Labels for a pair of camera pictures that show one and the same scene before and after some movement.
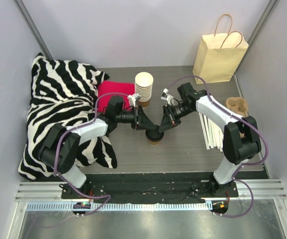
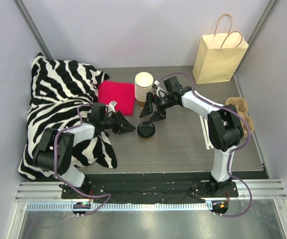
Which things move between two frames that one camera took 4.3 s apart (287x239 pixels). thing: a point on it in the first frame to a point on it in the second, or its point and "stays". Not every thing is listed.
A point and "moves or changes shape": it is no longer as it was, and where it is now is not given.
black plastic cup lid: x=153 y=135 moves or changes shape
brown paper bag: x=219 y=55 stays
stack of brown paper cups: x=143 y=83 stays
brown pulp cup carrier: x=238 y=105 stays
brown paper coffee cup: x=154 y=143 to x=147 y=138
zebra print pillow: x=63 y=92 stays
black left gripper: x=136 y=117 to x=118 y=122
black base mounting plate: x=150 y=187 stays
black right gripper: x=169 y=115 to x=157 y=104
